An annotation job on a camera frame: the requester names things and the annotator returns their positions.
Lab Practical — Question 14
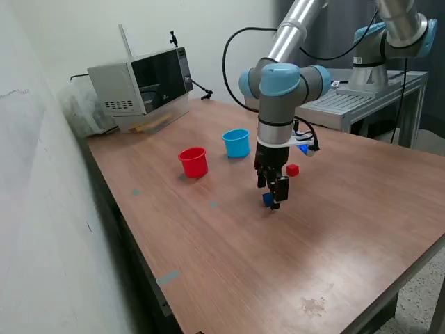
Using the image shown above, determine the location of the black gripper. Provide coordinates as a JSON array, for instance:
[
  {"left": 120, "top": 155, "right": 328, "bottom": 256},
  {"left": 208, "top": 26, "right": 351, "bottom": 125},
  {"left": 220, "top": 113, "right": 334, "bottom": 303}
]
[{"left": 254, "top": 141, "right": 291, "bottom": 211}]

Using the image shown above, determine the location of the blue plastic bin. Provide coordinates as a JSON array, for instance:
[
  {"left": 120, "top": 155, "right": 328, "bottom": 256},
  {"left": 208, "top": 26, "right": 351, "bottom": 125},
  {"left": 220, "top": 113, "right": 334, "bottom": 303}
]
[{"left": 222, "top": 128, "right": 251, "bottom": 159}]

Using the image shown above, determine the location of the red plastic bin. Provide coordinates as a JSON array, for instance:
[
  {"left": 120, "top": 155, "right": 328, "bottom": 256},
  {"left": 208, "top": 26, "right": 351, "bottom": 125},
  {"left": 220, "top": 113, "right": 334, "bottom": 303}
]
[{"left": 177, "top": 147, "right": 209, "bottom": 180}]

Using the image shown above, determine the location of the aluminium slotted robot platform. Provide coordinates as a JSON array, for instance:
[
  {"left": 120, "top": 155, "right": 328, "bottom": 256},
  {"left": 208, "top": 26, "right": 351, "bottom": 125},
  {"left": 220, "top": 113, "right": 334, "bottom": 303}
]
[{"left": 243, "top": 67, "right": 429, "bottom": 149}]

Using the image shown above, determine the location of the clear acrylic stand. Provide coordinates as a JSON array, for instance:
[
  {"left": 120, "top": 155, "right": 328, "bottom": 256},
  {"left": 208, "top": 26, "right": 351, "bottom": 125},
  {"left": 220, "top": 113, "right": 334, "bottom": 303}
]
[{"left": 116, "top": 93, "right": 191, "bottom": 135}]

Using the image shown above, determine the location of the aluminium base mounting plate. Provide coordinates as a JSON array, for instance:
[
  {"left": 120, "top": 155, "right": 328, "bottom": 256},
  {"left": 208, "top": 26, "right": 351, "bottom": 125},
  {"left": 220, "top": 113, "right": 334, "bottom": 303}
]
[{"left": 335, "top": 77, "right": 401, "bottom": 99}]

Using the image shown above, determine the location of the wooden stick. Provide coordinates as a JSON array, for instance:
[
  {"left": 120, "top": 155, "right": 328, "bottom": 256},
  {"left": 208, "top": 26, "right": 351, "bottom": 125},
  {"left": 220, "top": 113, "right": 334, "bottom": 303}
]
[{"left": 134, "top": 114, "right": 173, "bottom": 133}]

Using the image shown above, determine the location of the grey-blue tape strip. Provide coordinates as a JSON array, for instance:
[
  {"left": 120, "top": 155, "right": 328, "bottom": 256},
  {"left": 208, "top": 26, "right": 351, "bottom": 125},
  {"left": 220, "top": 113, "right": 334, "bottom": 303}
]
[{"left": 156, "top": 270, "right": 181, "bottom": 287}]

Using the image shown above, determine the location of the dark grey curtain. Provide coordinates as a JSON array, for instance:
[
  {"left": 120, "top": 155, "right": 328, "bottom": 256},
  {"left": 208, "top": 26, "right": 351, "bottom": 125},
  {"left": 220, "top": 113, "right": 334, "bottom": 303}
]
[{"left": 270, "top": 0, "right": 445, "bottom": 132}]

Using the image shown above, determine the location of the silver microwave oven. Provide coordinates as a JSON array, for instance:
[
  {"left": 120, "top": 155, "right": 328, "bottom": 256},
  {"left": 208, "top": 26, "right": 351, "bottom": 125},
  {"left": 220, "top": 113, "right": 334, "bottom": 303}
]
[{"left": 86, "top": 47, "right": 194, "bottom": 118}]

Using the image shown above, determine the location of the clear plastic bag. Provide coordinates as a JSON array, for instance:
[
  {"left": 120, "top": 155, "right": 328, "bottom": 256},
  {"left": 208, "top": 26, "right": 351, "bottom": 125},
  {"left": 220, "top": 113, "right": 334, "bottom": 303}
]
[{"left": 57, "top": 81, "right": 119, "bottom": 138}]

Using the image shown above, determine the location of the thin metal rod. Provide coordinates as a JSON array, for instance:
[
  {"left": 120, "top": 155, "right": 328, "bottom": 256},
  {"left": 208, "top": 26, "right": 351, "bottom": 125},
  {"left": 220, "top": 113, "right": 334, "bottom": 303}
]
[{"left": 119, "top": 23, "right": 133, "bottom": 58}]

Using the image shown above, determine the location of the wrist camera on white mount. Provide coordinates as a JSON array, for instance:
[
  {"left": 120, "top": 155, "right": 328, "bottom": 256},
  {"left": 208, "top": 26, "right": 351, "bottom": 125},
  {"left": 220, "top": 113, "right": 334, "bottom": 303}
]
[{"left": 290, "top": 130, "right": 321, "bottom": 157}]

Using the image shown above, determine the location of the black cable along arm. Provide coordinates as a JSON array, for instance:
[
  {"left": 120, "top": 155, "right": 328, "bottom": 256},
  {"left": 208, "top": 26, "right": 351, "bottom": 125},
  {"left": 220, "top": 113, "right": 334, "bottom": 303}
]
[{"left": 222, "top": 10, "right": 380, "bottom": 114}]

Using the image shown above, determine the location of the grey metal edge bracket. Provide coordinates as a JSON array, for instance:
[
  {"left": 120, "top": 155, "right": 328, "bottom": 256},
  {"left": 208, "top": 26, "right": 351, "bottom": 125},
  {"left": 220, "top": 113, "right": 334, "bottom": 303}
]
[{"left": 154, "top": 283, "right": 174, "bottom": 318}]

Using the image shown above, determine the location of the black hanging cable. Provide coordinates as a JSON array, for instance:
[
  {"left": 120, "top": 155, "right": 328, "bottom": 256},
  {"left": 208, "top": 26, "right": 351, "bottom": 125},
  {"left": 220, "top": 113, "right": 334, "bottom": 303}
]
[{"left": 391, "top": 57, "right": 410, "bottom": 144}]

